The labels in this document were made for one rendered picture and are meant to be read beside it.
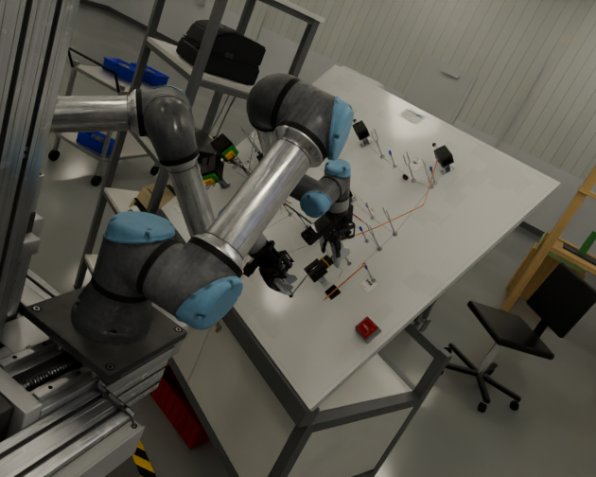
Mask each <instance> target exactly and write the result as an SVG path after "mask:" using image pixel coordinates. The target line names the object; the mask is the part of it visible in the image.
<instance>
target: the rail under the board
mask: <svg viewBox="0 0 596 477"><path fill-rule="evenodd" d="M156 215H157V216H160V217H163V218H165V219H167V220H168V221H169V219H168V218H167V216H166V215H165V213H164V212H163V211H162V210H161V209H158V211H157V214H156ZM173 238H174V239H176V240H177V241H179V242H180V243H181V244H183V245H186V242H185V241H184V239H183V238H182V237H181V235H180V234H179V232H178V231H177V230H176V228H175V236H174V237H173ZM221 319H222V320H223V322H224V323H225V325H226V326H227V327H228V328H229V329H230V331H231V332H232V334H233V335H234V337H235V338H236V339H237V341H238V343H239V344H240V346H241V347H242V348H243V350H244V351H245V353H246V354H247V356H248V357H249V358H250V360H251V361H252V363H253V364H254V366H255V368H256V369H257V370H258V372H259V373H260V375H261V376H262V378H263V379H264V380H265V382H267V384H268V385H269V387H270V388H271V389H272V391H273V393H274V394H275V396H276V397H277V398H278V400H279V401H280V403H281V404H282V406H283V407H284V408H285V410H286V411H287V413H288V414H289V416H290V417H291V419H292V420H293V422H294V423H295V425H296V426H297V427H298V428H300V427H304V426H308V425H311V424H312V422H313V420H314V419H315V417H316V415H317V414H318V412H319V411H320V408H319V407H317V408H316V409H315V410H314V411H313V412H311V411H310V410H309V409H308V407H307V406H306V405H305V403H304V402H303V401H302V399H301V398H300V397H299V395H298V394H297V392H296V391H295V390H294V388H293V387H292V386H291V384H290V383H289V381H288V380H287V379H286V377H285V376H284V375H283V373H282V372H281V370H280V369H279V368H278V366H277V365H276V364H275V362H274V361H273V360H272V358H271V357H270V355H269V354H268V353H267V351H266V350H265V349H264V347H263V346H262V344H261V343H260V342H259V341H258V340H257V339H256V337H255V336H254V334H253V333H252V332H251V330H250V329H249V328H248V326H247V325H246V323H245V322H244V321H243V319H242V318H241V317H240V315H239V314H238V313H237V311H236V310H235V308H234V307H232V308H231V309H230V310H229V311H228V312H227V314H226V315H225V316H224V317H223V318H221Z"/></svg>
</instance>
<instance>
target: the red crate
mask: <svg viewBox="0 0 596 477"><path fill-rule="evenodd" d="M149 394H150V395H151V396H152V398H153V399H154V400H155V402H156V403H157V405H158V406H159V407H160V409H161V410H162V411H163V413H164V414H165V415H166V417H167V419H168V420H169V421H170V423H171V424H172V425H173V427H174V428H175V430H176V431H177V432H178V434H179V435H180V436H181V438H182V439H183V440H184V442H185V444H186V445H187V446H188V447H189V448H190V449H193V448H195V447H198V446H199V445H201V444H204V443H207V442H208V441H210V439H209V437H208V435H207V433H206V431H205V430H204V428H203V426H202V424H201V422H200V420H199V419H198V417H197V415H196V413H195V411H194V409H193V408H192V406H191V404H190V402H189V400H188V398H187V397H186V395H185V393H184V390H183V388H182V386H181V385H180V383H179V382H178V380H177V378H176V376H175V375H174V373H173V371H172V369H171V367H170V365H167V367H166V369H165V372H164V374H163V376H162V379H161V381H160V384H159V386H158V388H156V389H155V390H153V391H152V392H150V393H149Z"/></svg>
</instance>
